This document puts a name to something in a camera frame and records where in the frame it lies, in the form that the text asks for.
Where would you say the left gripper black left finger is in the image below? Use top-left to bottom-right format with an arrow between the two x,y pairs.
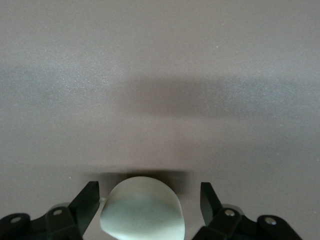
0,181 -> 101,240

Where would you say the white steamed bun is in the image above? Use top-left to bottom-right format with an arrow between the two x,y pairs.
99,175 -> 186,240

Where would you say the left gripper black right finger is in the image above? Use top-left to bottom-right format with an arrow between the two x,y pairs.
193,181 -> 301,240

